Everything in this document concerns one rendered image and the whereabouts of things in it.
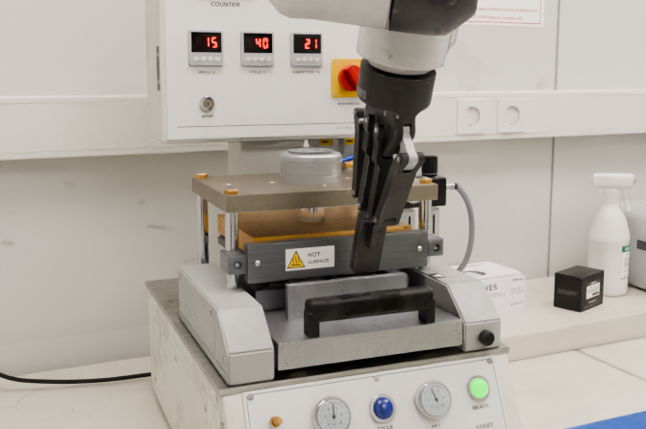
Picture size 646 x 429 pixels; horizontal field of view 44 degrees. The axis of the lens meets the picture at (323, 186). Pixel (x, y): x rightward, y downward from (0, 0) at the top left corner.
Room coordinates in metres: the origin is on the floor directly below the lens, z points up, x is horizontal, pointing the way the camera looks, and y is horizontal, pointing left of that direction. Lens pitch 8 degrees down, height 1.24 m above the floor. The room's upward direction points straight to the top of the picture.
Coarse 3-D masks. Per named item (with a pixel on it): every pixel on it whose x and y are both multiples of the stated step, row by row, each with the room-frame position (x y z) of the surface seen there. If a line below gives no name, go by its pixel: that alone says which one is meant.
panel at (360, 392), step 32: (320, 384) 0.80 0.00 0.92; (352, 384) 0.82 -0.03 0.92; (384, 384) 0.83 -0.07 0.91; (416, 384) 0.84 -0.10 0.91; (448, 384) 0.85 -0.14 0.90; (256, 416) 0.77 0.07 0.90; (288, 416) 0.78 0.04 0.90; (352, 416) 0.80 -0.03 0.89; (416, 416) 0.82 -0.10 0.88; (448, 416) 0.84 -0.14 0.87; (480, 416) 0.85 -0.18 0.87
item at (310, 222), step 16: (320, 208) 1.00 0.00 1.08; (336, 208) 1.10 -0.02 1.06; (352, 208) 1.10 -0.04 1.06; (224, 224) 1.02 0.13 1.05; (240, 224) 0.98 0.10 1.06; (256, 224) 0.98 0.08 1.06; (272, 224) 0.98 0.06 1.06; (288, 224) 0.98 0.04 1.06; (304, 224) 0.98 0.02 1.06; (320, 224) 0.98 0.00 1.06; (336, 224) 0.98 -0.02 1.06; (352, 224) 0.98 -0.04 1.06; (400, 224) 0.98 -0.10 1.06; (224, 240) 1.03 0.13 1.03; (240, 240) 0.95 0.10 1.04; (256, 240) 0.90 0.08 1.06
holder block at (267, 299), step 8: (240, 280) 0.96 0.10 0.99; (408, 280) 0.97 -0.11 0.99; (248, 288) 0.93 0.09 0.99; (256, 288) 0.92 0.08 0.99; (264, 288) 0.92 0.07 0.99; (272, 288) 0.92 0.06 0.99; (280, 288) 0.92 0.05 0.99; (256, 296) 0.90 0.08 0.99; (264, 296) 0.91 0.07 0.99; (272, 296) 0.91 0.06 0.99; (280, 296) 0.91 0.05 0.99; (264, 304) 0.91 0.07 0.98; (272, 304) 0.91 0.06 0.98; (280, 304) 0.91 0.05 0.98
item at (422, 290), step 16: (416, 288) 0.86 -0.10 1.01; (320, 304) 0.81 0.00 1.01; (336, 304) 0.82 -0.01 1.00; (352, 304) 0.82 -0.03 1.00; (368, 304) 0.83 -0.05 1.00; (384, 304) 0.84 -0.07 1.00; (400, 304) 0.84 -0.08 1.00; (416, 304) 0.85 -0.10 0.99; (432, 304) 0.86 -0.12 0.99; (304, 320) 0.82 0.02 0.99; (320, 320) 0.81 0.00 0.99; (432, 320) 0.86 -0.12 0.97
